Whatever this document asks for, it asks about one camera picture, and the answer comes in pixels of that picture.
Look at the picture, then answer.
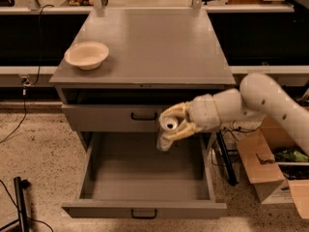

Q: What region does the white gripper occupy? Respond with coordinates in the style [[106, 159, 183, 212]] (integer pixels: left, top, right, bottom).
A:
[[158, 94, 221, 141]]

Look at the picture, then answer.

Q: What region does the silver redbull can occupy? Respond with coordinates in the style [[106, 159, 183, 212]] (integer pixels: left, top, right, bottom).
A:
[[156, 116, 179, 152]]

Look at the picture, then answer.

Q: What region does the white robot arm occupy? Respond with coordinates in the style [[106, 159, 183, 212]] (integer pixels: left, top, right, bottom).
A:
[[157, 73, 309, 155]]

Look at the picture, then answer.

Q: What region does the open grey middle drawer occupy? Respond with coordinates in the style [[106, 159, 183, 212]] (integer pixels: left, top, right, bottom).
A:
[[62, 132, 227, 219]]

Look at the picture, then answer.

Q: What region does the grey drawer cabinet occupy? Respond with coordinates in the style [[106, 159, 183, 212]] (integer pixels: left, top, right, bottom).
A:
[[50, 8, 235, 147]]

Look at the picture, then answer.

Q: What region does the closed grey top drawer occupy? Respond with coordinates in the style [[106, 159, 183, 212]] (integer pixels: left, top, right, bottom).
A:
[[62, 104, 166, 132]]

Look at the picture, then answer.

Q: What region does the black bar on floor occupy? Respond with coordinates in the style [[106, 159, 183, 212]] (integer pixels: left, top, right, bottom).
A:
[[216, 131, 239, 187]]

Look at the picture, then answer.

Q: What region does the brown cardboard box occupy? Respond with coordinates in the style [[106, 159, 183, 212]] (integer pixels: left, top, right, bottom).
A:
[[238, 117, 309, 219]]

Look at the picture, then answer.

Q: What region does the white bowl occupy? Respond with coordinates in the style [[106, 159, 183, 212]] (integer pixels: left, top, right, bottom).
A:
[[64, 42, 109, 71]]

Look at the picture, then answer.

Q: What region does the black stand at left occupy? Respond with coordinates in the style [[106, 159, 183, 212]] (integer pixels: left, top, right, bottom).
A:
[[0, 177, 30, 232]]

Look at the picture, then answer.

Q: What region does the black top drawer handle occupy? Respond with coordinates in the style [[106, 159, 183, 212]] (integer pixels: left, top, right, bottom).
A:
[[130, 112, 157, 121]]

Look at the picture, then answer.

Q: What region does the black drawer handle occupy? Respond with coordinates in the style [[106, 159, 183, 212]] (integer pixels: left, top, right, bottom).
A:
[[130, 209, 157, 219], [130, 112, 157, 121]]

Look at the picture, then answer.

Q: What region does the black middle drawer handle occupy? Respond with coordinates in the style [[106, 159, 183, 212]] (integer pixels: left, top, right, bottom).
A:
[[130, 209, 157, 219]]

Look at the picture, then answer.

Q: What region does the black cable at left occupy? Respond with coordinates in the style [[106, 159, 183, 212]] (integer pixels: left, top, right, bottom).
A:
[[0, 3, 56, 145]]

